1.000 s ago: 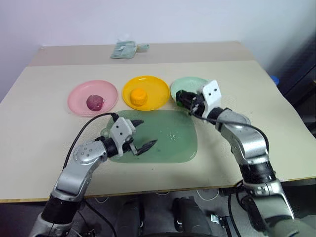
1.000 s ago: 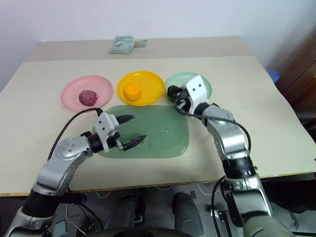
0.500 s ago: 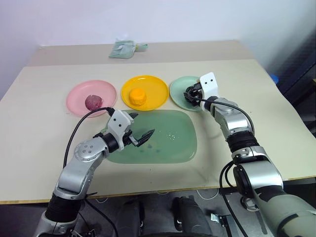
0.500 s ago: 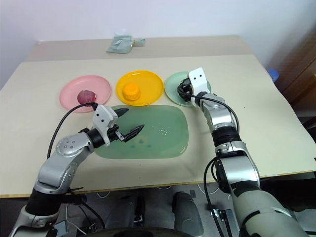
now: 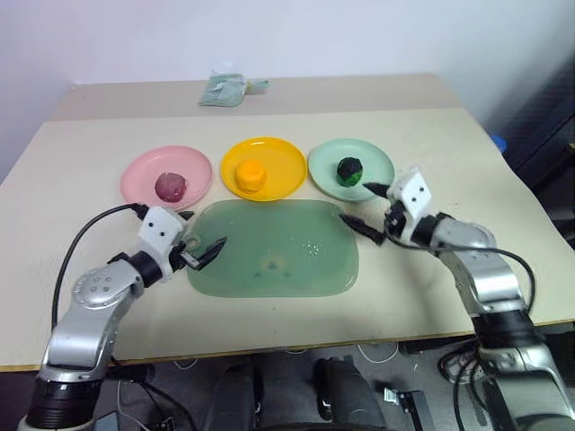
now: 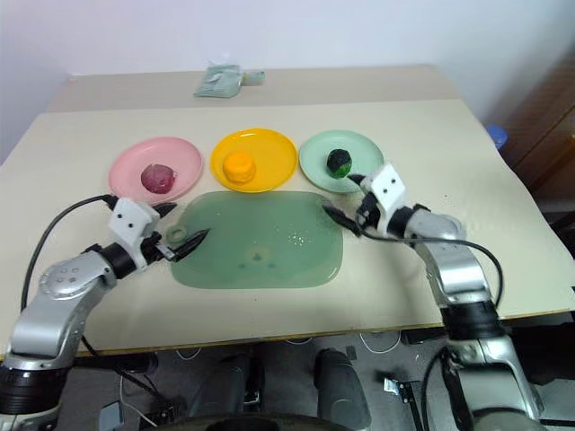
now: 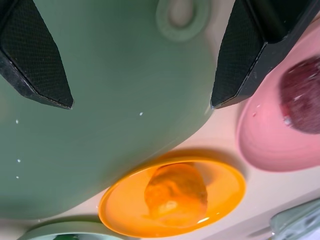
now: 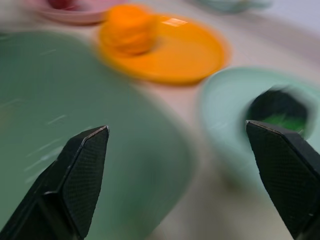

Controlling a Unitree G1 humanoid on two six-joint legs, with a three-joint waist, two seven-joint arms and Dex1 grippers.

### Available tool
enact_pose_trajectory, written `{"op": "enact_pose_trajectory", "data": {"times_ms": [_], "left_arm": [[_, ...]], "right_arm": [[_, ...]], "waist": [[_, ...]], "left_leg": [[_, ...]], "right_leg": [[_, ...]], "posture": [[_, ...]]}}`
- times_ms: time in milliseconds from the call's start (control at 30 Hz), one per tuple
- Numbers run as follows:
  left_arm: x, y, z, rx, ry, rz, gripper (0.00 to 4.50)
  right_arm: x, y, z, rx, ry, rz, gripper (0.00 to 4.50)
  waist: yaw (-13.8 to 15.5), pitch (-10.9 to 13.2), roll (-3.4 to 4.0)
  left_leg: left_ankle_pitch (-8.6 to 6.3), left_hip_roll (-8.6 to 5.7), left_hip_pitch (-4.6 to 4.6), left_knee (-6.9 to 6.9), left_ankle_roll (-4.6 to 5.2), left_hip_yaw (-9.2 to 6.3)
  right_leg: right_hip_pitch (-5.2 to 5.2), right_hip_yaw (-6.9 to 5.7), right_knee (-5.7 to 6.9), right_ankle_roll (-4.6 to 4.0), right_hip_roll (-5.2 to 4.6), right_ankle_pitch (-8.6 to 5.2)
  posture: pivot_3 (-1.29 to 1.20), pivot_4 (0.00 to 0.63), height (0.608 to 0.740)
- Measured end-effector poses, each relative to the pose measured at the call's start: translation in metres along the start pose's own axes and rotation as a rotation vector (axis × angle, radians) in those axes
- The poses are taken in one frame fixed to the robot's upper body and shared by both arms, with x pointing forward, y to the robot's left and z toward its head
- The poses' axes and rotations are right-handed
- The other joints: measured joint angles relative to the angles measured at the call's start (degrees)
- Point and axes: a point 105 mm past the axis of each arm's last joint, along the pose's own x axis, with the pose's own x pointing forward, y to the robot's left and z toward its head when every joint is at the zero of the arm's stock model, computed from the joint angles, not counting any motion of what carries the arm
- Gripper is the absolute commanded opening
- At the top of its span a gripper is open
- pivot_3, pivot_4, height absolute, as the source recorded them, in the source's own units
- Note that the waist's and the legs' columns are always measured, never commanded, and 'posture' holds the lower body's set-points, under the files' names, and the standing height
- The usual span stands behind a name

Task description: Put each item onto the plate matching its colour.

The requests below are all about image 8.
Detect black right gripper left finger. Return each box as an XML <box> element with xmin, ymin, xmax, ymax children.
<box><xmin>0</xmin><ymin>125</ymin><xmax>110</xmax><ymax>240</ymax></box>

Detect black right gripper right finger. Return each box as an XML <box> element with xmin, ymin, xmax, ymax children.
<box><xmin>245</xmin><ymin>119</ymin><xmax>320</xmax><ymax>240</ymax></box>

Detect dark green item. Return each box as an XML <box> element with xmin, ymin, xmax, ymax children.
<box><xmin>246</xmin><ymin>86</ymin><xmax>315</xmax><ymax>140</ymax></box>

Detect dark green plate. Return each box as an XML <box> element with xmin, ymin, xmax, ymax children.
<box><xmin>0</xmin><ymin>31</ymin><xmax>195</xmax><ymax>235</ymax></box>

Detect orange plate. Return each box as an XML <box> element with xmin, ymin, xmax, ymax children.
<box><xmin>98</xmin><ymin>14</ymin><xmax>231</xmax><ymax>87</ymax></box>

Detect pink plate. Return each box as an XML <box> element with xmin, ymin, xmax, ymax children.
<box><xmin>37</xmin><ymin>0</ymin><xmax>131</xmax><ymax>26</ymax></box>

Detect pale blue plate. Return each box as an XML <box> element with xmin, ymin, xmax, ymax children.
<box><xmin>194</xmin><ymin>0</ymin><xmax>273</xmax><ymax>13</ymax></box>

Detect red item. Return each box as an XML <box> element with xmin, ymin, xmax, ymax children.
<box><xmin>47</xmin><ymin>0</ymin><xmax>78</xmax><ymax>11</ymax></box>

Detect light green bowl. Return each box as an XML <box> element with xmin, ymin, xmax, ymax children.
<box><xmin>199</xmin><ymin>66</ymin><xmax>320</xmax><ymax>183</ymax></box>

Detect orange round fruit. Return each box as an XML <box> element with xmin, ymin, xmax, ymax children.
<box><xmin>103</xmin><ymin>3</ymin><xmax>157</xmax><ymax>57</ymax></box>

